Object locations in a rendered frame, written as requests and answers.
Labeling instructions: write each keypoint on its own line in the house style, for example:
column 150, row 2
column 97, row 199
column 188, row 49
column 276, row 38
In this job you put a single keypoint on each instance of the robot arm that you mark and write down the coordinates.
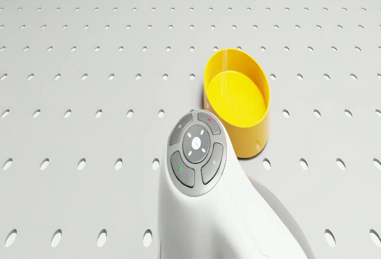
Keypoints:
column 208, row 211

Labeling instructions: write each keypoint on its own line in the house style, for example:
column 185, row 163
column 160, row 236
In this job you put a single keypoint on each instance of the yellow bowl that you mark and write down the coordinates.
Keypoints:
column 238, row 98

